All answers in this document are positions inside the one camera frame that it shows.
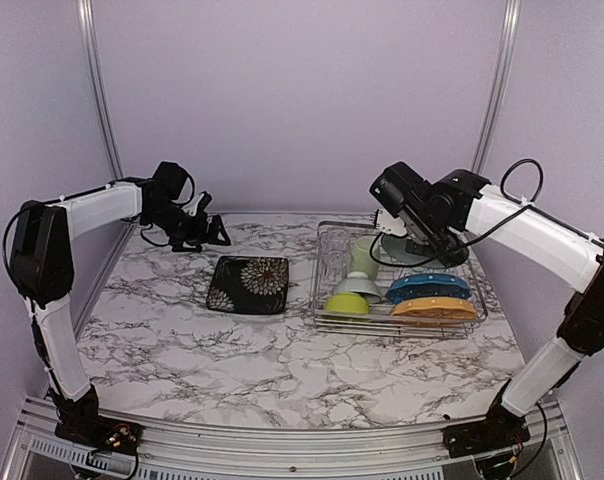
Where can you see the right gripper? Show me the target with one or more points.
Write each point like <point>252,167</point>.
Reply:
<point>429,249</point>

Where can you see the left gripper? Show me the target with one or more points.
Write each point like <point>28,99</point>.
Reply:
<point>197,233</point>

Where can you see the blue polka dot plate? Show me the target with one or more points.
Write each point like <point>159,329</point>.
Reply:
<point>427,285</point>

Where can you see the light green round plate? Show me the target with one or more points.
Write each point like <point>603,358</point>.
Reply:
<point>406,251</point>

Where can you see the black floral square plate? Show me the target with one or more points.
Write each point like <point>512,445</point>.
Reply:
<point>249,285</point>

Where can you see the orange polka dot plate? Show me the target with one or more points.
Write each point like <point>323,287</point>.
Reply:
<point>436,307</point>

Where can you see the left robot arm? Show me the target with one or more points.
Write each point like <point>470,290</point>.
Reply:
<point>38,258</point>

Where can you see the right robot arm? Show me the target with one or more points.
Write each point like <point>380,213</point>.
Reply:
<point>466,202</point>

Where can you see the pale green mug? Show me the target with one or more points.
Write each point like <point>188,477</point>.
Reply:
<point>360,258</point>

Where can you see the white patterned bowl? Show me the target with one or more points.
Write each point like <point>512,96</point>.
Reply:
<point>359,283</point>

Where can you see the clear glass blue flower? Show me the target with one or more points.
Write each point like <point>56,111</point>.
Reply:
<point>333,265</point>

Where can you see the lime green bowl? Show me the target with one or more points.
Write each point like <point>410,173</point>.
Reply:
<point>345,306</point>

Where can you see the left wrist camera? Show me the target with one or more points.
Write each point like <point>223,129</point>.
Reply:
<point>198,204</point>

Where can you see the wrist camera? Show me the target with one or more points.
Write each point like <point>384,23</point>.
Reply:
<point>385,223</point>
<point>198,204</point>

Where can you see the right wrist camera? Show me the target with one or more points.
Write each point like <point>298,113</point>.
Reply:
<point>385,223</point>

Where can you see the metal wire dish rack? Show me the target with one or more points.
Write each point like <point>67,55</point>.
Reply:
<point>380,322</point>

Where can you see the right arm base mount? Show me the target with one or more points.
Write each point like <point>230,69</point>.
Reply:
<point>491,433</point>

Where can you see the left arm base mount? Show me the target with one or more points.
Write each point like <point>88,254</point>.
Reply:
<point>102,434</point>

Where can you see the right aluminium frame post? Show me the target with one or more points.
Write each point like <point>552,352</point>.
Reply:
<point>499,85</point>

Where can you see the aluminium frame post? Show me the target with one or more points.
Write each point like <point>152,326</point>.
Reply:
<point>90,41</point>
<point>499,85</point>

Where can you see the left aluminium frame post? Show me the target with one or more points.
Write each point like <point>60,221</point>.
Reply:
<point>90,41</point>

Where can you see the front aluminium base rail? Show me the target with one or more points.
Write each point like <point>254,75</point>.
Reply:
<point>173,450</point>

